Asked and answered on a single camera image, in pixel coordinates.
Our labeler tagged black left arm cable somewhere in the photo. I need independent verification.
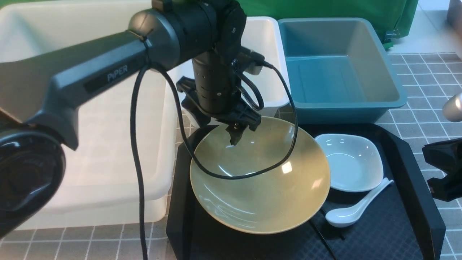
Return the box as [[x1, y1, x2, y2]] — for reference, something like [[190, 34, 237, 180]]
[[130, 61, 298, 260]]

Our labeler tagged yellow noodle bowl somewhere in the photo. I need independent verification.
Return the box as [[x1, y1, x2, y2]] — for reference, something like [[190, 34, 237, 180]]
[[190, 117, 331, 235]]

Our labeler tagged grey checkered table mat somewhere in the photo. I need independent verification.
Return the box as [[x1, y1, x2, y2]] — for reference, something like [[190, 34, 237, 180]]
[[1, 53, 461, 260]]

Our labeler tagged black serving tray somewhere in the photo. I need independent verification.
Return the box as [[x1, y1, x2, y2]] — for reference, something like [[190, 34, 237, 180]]
[[166, 123, 446, 260]]

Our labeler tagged white square dish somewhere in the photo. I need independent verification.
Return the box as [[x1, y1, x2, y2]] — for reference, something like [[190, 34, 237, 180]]
[[315, 133, 384, 192]]

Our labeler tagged large white plastic tub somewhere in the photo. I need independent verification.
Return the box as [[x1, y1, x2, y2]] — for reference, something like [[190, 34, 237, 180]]
[[0, 0, 178, 230]]

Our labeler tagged small white plastic bin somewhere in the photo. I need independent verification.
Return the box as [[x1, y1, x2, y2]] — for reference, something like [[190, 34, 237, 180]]
[[175, 15, 290, 132]]

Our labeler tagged white ceramic soup spoon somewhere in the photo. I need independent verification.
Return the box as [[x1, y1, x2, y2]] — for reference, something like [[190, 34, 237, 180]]
[[325, 178, 394, 228]]

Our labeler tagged green backdrop cloth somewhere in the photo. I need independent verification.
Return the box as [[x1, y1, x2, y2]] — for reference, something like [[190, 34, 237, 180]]
[[1, 0, 417, 57]]

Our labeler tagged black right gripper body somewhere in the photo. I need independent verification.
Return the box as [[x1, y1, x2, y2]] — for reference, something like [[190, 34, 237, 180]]
[[422, 138, 462, 202]]

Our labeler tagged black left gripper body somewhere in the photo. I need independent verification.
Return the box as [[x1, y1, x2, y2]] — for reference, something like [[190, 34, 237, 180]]
[[175, 47, 265, 131]]

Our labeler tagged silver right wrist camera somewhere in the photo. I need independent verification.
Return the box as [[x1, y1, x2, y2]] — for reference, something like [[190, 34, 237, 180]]
[[443, 92, 462, 122]]

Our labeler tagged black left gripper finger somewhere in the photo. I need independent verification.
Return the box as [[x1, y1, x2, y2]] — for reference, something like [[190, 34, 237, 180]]
[[226, 123, 249, 146]]

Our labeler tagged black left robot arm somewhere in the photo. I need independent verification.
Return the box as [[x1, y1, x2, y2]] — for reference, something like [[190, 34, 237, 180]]
[[1, 0, 264, 238]]

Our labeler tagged blue plastic bin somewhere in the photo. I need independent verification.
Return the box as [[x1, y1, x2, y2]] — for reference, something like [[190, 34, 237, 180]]
[[278, 18, 407, 125]]

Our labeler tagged black chopstick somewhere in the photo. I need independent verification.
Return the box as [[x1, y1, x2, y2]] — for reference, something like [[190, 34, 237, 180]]
[[310, 208, 345, 260]]

